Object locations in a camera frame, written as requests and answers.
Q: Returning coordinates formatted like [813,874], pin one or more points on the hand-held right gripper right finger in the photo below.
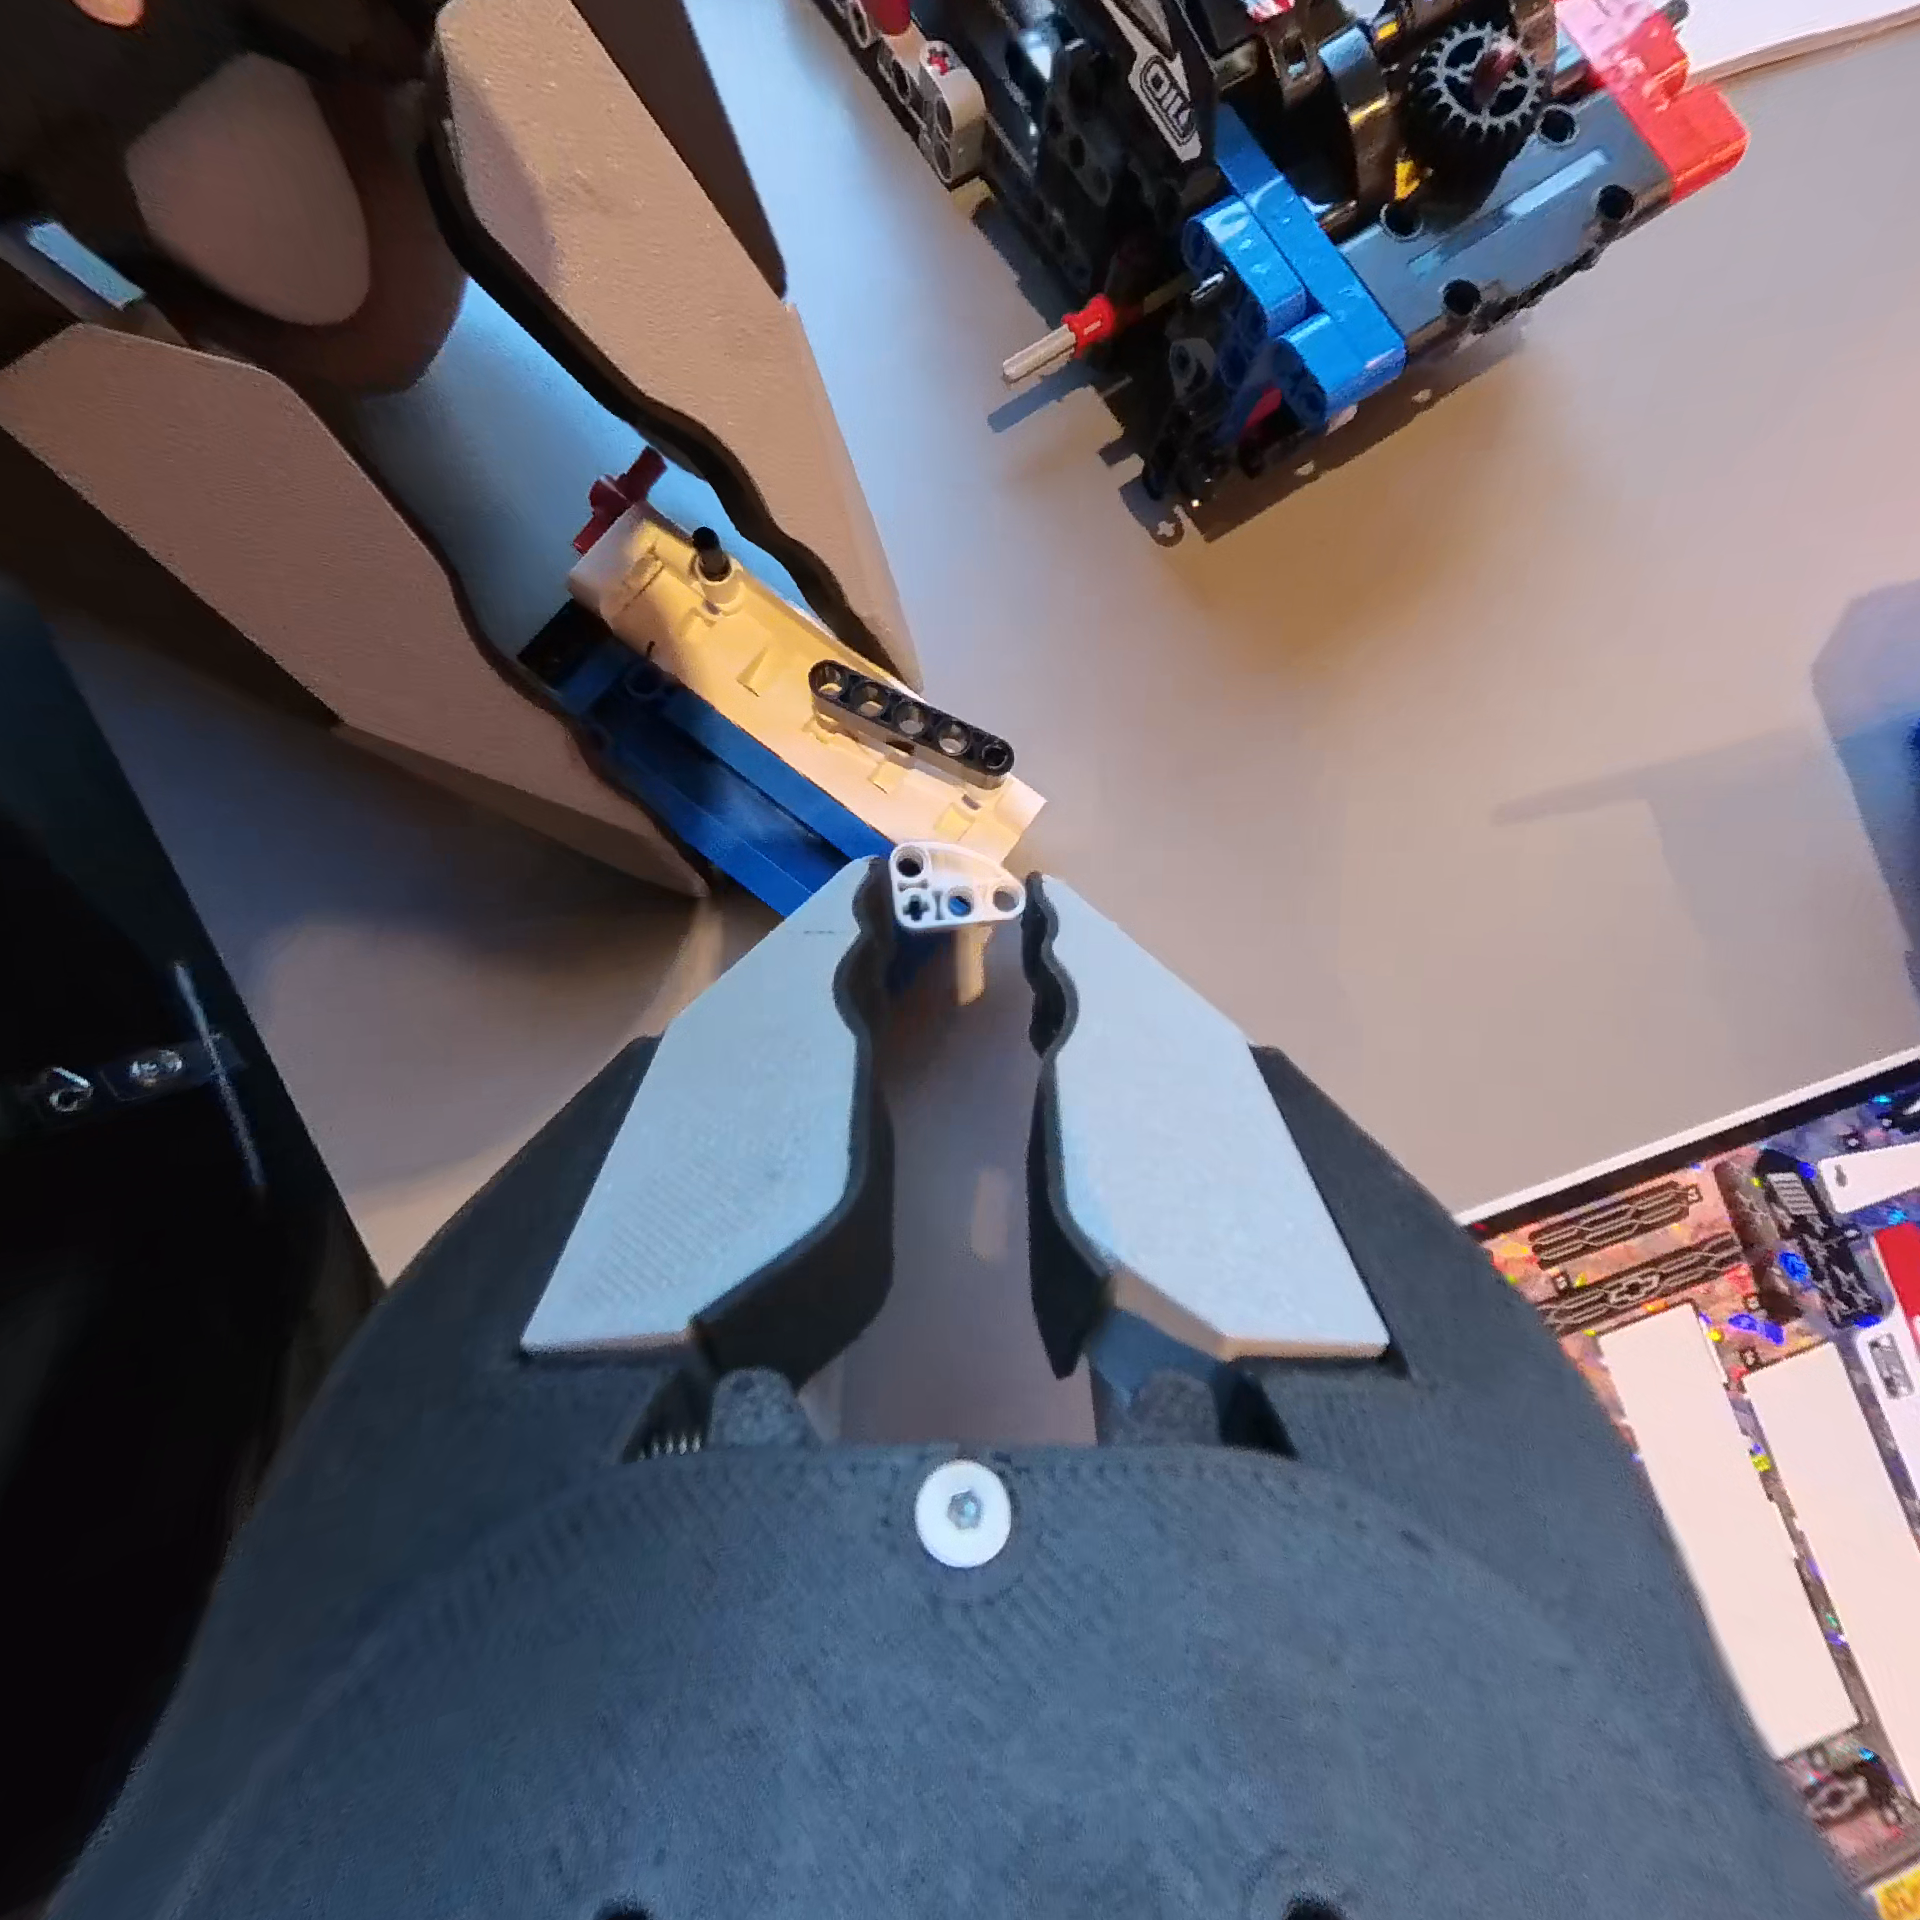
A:
[1217,1181]

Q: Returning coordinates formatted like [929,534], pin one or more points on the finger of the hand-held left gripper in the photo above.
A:
[625,207]
[228,555]

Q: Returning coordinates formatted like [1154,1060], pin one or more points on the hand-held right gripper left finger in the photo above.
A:
[708,1169]

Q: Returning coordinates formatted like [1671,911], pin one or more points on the white triangular toy connector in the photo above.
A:
[975,874]

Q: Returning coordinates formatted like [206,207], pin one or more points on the blue white toy brick assembly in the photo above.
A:
[749,663]

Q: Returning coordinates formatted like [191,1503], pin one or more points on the grey desk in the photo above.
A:
[1351,748]

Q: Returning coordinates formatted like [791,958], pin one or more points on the holographic sticker sheet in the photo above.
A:
[1696,1442]

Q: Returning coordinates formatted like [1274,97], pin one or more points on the person's dark jacket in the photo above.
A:
[118,1345]

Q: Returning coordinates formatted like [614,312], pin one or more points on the toy car chassis model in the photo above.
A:
[1309,279]

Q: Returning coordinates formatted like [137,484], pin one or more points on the toy instruction booklet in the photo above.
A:
[1834,30]

